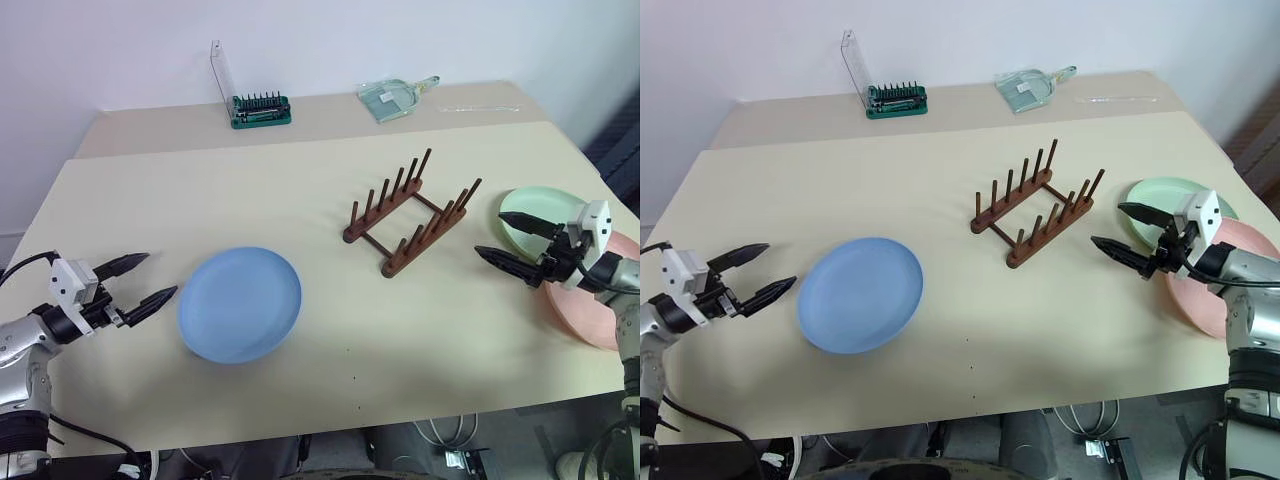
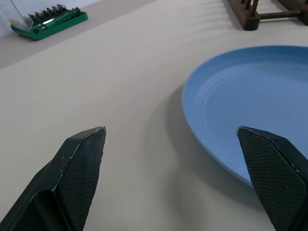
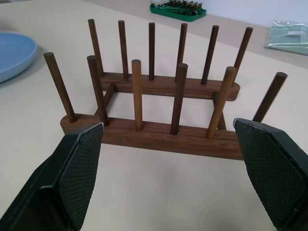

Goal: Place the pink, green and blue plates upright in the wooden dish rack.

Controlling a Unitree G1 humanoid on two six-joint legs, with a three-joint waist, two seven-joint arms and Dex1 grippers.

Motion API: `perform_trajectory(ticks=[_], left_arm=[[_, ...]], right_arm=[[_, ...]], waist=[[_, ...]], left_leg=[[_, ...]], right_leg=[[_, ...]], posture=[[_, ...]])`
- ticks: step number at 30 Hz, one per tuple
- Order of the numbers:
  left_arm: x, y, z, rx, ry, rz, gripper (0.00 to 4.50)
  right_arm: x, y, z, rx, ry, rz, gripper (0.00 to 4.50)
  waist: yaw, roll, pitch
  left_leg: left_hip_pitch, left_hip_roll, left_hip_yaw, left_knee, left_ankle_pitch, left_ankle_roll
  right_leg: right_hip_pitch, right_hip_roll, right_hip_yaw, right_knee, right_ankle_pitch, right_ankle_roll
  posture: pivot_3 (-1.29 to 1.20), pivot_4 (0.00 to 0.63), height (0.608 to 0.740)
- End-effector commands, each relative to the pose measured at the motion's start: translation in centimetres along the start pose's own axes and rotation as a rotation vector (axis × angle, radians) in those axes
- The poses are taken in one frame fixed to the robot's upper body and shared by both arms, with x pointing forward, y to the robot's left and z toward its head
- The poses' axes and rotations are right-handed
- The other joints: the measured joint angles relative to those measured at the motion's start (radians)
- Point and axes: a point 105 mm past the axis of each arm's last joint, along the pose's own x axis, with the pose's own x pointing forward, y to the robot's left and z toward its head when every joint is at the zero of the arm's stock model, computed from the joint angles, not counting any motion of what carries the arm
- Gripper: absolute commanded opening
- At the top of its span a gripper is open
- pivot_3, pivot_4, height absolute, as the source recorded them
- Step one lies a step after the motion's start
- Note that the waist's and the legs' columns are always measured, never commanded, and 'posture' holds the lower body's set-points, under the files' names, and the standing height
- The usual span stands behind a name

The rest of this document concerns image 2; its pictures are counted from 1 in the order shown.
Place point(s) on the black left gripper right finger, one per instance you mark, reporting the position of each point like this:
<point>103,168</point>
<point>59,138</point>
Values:
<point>272,173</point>

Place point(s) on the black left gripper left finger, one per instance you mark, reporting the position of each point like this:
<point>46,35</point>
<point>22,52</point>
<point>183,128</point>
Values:
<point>79,168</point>

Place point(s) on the brown wooden dish rack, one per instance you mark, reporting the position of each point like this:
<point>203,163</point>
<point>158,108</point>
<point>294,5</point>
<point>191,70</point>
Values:
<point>250,22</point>

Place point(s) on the blue plate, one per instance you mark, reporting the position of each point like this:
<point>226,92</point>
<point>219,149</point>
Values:
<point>240,96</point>

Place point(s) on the green screwdriver bit case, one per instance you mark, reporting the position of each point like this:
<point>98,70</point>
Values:
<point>60,26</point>

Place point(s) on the clear plastic case lid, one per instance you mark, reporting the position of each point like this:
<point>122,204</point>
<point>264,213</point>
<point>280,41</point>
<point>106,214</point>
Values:
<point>20,12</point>

